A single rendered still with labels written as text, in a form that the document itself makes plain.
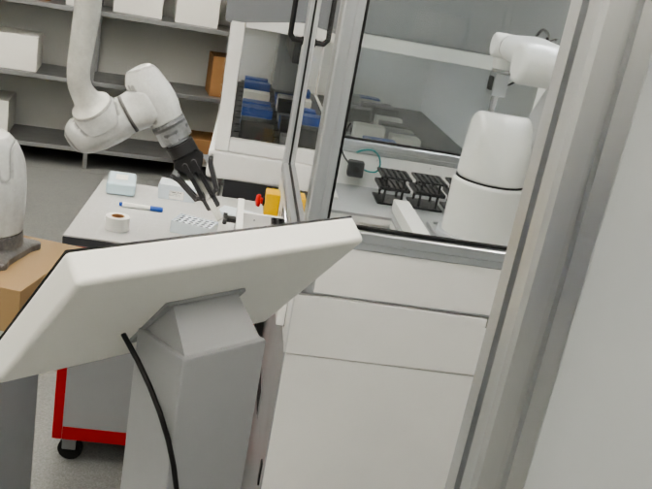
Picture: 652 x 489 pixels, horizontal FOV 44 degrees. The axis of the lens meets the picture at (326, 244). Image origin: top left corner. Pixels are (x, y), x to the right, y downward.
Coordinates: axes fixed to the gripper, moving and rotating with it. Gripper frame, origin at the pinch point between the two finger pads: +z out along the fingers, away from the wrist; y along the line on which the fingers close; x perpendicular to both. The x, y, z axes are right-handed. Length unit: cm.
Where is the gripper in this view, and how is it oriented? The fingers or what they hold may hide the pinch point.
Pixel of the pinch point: (214, 208)
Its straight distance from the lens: 219.4
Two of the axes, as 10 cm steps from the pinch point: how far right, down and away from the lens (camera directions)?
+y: 9.0, -4.2, -0.7
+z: 4.2, 8.4, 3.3
